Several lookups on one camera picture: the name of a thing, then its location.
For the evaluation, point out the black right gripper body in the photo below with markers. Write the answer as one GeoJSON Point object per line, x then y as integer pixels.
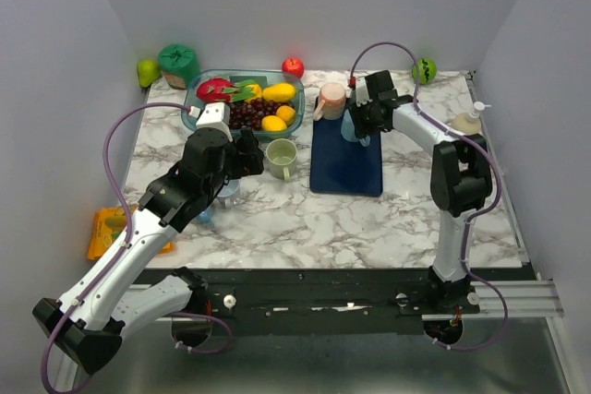
{"type": "Point", "coordinates": [364, 119]}

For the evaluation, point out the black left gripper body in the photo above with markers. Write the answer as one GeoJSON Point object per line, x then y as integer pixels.
{"type": "Point", "coordinates": [237, 165]}

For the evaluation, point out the pale grey-blue mug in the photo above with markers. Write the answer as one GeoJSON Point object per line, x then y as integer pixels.
{"type": "Point", "coordinates": [230, 195]}

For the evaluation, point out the light green mug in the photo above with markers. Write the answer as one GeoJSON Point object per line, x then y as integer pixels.
{"type": "Point", "coordinates": [282, 158]}

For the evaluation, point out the pink mug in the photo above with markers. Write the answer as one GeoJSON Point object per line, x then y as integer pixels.
{"type": "Point", "coordinates": [331, 102]}

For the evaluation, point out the large blue butterfly mug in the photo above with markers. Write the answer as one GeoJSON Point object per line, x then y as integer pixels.
{"type": "Point", "coordinates": [206, 217]}

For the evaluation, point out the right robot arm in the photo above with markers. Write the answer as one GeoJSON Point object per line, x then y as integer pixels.
{"type": "Point", "coordinates": [460, 181]}

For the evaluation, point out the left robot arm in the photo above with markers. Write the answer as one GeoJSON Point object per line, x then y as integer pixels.
{"type": "Point", "coordinates": [90, 321]}

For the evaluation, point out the purple grape bunch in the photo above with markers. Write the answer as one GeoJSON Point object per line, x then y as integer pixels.
{"type": "Point", "coordinates": [250, 114]}

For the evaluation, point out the yellow lemon front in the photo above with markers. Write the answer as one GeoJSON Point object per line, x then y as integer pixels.
{"type": "Point", "coordinates": [273, 123]}

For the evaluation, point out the yellow lemon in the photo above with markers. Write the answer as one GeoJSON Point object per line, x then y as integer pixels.
{"type": "Point", "coordinates": [254, 91]}
{"type": "Point", "coordinates": [273, 123]}

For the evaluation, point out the teal plastic fruit basket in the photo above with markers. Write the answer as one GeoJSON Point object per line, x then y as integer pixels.
{"type": "Point", "coordinates": [264, 78]}

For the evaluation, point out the small orange fruit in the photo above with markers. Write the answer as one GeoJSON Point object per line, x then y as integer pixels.
{"type": "Point", "coordinates": [287, 113]}

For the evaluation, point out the yellow lemon middle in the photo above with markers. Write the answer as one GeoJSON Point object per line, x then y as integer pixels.
{"type": "Point", "coordinates": [254, 91]}

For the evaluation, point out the red dragon fruit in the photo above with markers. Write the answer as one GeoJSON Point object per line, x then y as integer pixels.
{"type": "Point", "coordinates": [222, 89]}

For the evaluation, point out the yellow mango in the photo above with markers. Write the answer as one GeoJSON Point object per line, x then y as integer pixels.
{"type": "Point", "coordinates": [280, 92]}

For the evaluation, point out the dark blue tray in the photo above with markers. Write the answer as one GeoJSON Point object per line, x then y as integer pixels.
{"type": "Point", "coordinates": [340, 167]}

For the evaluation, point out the red apple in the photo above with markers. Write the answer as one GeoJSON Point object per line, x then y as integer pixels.
{"type": "Point", "coordinates": [293, 66]}

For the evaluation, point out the cream soap pump bottle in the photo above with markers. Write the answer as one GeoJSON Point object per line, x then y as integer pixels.
{"type": "Point", "coordinates": [469, 123]}

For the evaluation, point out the green wrapped jar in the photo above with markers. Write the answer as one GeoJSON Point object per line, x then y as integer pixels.
{"type": "Point", "coordinates": [179, 65]}

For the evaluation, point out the green pear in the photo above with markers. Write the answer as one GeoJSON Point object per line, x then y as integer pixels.
{"type": "Point", "coordinates": [148, 71]}

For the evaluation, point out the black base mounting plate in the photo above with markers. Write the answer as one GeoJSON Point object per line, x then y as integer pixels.
{"type": "Point", "coordinates": [305, 302]}

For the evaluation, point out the orange snack bag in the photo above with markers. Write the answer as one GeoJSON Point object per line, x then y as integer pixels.
{"type": "Point", "coordinates": [108, 224]}

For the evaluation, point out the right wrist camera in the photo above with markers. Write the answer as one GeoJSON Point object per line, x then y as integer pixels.
{"type": "Point", "coordinates": [374, 87]}

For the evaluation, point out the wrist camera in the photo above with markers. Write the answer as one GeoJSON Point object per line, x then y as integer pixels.
{"type": "Point", "coordinates": [214, 115]}
{"type": "Point", "coordinates": [374, 87]}

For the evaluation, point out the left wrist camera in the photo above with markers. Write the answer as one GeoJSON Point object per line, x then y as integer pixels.
{"type": "Point", "coordinates": [214, 115]}

